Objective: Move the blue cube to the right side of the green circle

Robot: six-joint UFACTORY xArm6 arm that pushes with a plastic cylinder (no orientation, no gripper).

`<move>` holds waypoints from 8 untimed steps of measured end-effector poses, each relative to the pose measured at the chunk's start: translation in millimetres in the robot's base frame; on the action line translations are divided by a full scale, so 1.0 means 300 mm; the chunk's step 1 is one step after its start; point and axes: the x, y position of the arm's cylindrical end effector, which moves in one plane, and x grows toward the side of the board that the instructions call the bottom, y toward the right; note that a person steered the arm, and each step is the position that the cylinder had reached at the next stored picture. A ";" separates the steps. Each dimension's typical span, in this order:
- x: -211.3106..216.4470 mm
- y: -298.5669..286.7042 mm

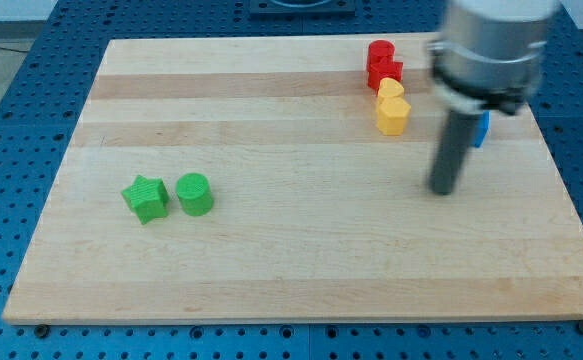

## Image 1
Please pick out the green cylinder block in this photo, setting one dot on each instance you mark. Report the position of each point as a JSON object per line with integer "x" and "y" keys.
{"x": 194, "y": 194}

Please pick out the red cylinder block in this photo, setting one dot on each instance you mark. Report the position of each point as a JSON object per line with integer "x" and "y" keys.
{"x": 378, "y": 51}

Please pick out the red star block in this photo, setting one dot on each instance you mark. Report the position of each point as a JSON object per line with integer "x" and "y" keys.
{"x": 384, "y": 68}

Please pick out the green star block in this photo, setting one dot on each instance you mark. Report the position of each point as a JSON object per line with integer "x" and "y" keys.
{"x": 147, "y": 198}

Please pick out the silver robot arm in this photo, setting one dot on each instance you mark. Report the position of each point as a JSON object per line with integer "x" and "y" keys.
{"x": 488, "y": 53}

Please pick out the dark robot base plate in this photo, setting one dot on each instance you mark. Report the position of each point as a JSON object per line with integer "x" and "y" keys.
{"x": 301, "y": 7}

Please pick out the yellow heart block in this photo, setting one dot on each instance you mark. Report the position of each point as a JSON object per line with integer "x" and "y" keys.
{"x": 389, "y": 88}

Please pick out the yellow pentagon block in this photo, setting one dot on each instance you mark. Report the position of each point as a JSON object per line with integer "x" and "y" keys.
{"x": 392, "y": 116}

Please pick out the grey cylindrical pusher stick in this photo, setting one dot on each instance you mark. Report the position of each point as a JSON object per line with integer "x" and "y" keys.
{"x": 455, "y": 140}

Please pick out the light wooden board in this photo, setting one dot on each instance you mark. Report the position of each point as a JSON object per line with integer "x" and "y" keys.
{"x": 317, "y": 216}

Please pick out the blue cube block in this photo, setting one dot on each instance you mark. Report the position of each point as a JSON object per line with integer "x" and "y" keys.
{"x": 481, "y": 130}

